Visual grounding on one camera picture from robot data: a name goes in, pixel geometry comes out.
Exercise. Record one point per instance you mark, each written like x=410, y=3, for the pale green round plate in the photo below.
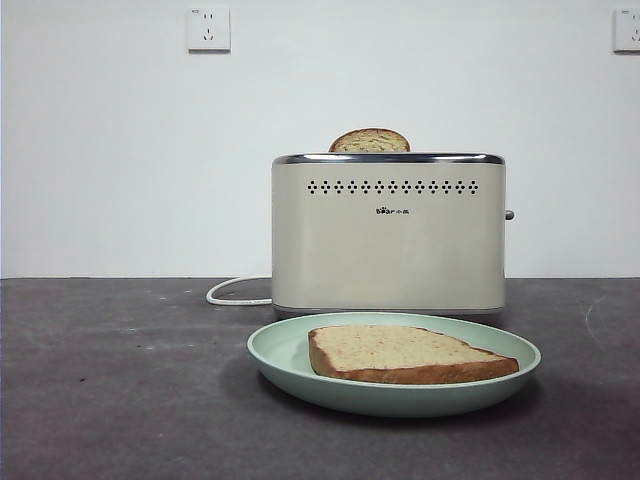
x=280, y=350

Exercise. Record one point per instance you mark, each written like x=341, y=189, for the large brown bread slice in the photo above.
x=400, y=352

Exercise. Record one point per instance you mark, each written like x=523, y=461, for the cream two-slot toaster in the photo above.
x=390, y=250

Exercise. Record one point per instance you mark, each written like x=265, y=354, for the small brown bread slice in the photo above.
x=370, y=141

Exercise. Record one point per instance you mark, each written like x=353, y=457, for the white wall socket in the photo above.
x=209, y=29
x=627, y=30

